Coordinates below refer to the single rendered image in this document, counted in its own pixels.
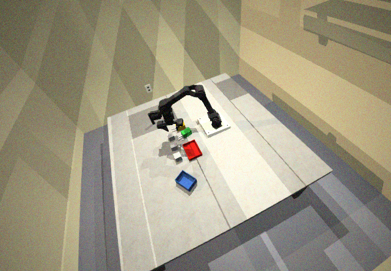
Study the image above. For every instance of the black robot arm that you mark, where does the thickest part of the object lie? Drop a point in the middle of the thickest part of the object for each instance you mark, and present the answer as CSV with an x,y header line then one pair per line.
x,y
165,104

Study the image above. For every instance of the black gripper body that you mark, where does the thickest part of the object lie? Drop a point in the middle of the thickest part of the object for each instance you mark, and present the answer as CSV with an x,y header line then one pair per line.
x,y
178,122

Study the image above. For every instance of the blue tray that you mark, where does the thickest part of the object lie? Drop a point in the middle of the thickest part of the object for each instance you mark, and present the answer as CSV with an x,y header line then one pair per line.
x,y
185,180

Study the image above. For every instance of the red tray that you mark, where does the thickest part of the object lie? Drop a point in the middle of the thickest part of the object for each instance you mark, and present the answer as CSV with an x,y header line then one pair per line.
x,y
192,150

